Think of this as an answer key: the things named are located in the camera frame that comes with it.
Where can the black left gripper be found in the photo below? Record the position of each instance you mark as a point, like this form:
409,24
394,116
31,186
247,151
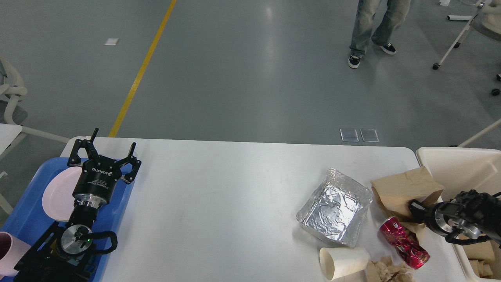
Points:
99,176

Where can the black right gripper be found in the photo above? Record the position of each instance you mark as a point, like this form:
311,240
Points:
431,216

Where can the brown paper bag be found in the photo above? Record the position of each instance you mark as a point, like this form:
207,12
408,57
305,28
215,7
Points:
394,193
481,258

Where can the pink plate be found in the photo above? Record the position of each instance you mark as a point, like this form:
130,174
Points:
57,199

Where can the brown paper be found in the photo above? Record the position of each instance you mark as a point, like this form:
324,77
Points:
384,270

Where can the aluminium foil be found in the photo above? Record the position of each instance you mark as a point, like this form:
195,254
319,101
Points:
336,210

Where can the white paper cup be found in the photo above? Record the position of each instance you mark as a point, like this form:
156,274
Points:
340,262

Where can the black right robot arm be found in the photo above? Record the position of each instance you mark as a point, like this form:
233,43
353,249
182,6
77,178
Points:
467,219

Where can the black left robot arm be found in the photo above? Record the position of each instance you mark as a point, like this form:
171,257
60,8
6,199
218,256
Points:
69,251

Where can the red crushed can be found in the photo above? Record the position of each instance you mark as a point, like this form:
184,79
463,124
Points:
410,252

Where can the white waste bin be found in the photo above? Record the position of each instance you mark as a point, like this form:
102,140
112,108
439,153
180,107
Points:
457,169

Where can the brown paper bag in bin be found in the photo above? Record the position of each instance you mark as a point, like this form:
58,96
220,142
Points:
481,258

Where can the white side table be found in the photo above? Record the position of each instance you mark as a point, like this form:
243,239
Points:
8,133

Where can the white office chair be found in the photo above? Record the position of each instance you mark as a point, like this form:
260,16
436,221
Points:
13,88

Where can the pink ribbed cup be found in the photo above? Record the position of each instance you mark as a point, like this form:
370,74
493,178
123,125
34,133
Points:
12,250

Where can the white wheeled stand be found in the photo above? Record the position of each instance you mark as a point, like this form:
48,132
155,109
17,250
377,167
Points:
482,22

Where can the person in jeans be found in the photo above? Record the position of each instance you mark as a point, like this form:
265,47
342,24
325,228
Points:
363,33

